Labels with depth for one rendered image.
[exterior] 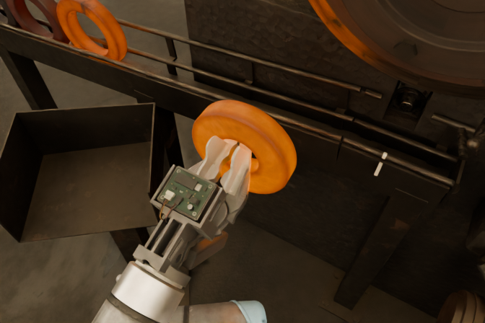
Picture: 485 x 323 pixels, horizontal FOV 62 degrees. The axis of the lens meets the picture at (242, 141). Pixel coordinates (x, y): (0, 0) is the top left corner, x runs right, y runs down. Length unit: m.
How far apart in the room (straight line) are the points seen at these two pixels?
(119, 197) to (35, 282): 0.73
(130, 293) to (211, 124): 0.23
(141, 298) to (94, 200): 0.40
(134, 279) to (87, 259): 1.00
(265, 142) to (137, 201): 0.37
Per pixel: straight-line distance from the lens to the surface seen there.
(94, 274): 1.45
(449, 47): 0.49
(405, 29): 0.48
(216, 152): 0.54
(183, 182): 0.48
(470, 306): 0.88
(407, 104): 0.80
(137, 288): 0.48
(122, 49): 1.01
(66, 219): 0.84
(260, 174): 0.57
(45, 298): 1.47
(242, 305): 0.59
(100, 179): 0.86
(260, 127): 0.51
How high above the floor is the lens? 1.28
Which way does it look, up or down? 51 degrees down
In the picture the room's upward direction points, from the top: straight up
